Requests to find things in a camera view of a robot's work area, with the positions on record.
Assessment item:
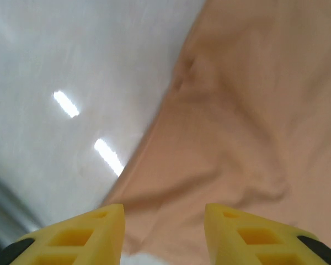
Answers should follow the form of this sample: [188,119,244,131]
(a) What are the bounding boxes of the tan t-shirt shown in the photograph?
[99,0,331,256]

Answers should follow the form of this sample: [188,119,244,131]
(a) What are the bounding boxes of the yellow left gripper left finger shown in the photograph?
[4,203,126,265]

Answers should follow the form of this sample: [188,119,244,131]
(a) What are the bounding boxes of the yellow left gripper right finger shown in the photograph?
[204,203,331,265]

